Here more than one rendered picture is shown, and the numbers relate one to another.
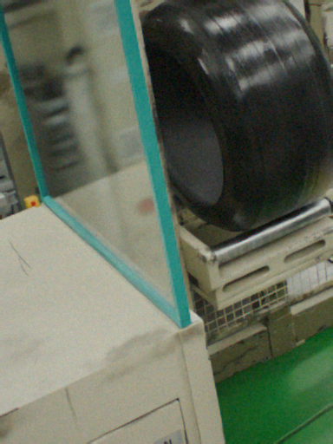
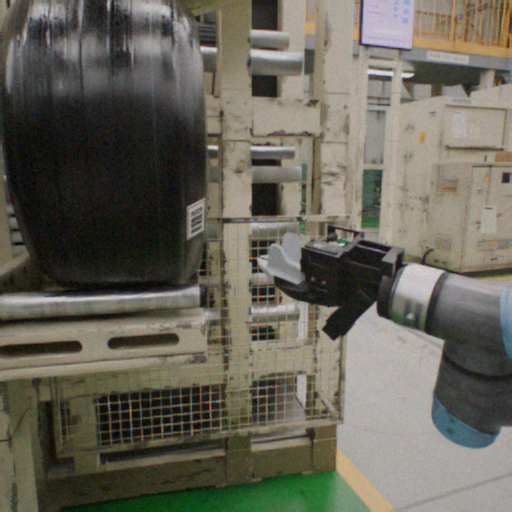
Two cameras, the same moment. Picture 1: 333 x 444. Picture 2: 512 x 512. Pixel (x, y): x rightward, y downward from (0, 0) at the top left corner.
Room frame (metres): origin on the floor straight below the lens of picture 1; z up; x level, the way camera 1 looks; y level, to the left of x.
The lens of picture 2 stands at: (1.60, -0.64, 1.12)
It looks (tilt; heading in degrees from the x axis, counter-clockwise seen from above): 11 degrees down; 12
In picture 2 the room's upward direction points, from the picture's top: straight up
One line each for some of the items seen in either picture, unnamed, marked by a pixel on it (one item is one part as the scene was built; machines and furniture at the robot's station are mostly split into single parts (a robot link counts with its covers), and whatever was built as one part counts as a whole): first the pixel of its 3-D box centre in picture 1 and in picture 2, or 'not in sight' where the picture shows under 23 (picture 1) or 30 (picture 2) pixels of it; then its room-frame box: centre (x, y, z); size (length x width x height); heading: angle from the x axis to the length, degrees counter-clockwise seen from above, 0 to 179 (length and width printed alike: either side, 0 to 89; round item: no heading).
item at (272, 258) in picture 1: (270, 256); (104, 336); (2.28, -0.23, 0.83); 0.36 x 0.09 x 0.06; 114
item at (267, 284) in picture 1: (240, 246); (113, 329); (2.41, -0.17, 0.80); 0.37 x 0.36 x 0.02; 24
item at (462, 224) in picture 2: not in sight; (476, 218); (7.04, -2.12, 0.62); 0.91 x 0.58 x 1.25; 122
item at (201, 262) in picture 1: (172, 238); (16, 286); (2.34, -0.01, 0.90); 0.40 x 0.03 x 0.10; 24
